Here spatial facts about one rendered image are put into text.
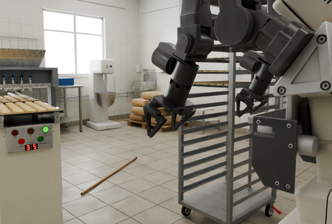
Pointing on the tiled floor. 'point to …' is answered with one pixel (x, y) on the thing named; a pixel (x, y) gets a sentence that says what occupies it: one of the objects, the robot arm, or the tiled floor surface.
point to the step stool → (206, 118)
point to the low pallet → (151, 125)
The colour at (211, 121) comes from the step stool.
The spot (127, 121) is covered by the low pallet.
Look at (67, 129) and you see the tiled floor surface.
